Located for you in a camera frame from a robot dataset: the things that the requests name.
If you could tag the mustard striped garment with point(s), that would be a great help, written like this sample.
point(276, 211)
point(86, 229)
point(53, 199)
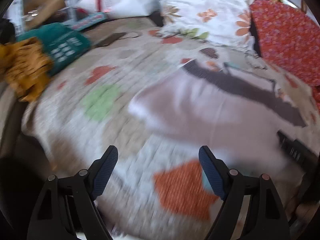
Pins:
point(25, 68)

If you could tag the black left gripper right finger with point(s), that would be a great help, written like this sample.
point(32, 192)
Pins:
point(265, 217)

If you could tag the pale pink knit sweater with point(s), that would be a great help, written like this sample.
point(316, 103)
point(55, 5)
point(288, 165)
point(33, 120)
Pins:
point(235, 113)

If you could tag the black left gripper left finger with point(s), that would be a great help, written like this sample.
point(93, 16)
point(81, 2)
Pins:
point(66, 206)

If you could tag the teal packaged box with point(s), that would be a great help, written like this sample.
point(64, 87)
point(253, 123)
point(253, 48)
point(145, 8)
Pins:
point(63, 44)

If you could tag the white floral pillow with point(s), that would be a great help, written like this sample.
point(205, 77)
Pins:
point(221, 22)

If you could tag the orange floral bedsheet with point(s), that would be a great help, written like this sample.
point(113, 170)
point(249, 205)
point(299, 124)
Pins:
point(289, 39)

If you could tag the light blue game box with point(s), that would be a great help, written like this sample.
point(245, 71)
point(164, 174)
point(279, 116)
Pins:
point(86, 22)

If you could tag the heart patterned quilt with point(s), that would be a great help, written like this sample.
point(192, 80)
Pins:
point(156, 190)

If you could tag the dark flat phone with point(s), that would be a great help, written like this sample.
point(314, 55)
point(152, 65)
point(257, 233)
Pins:
point(109, 40)

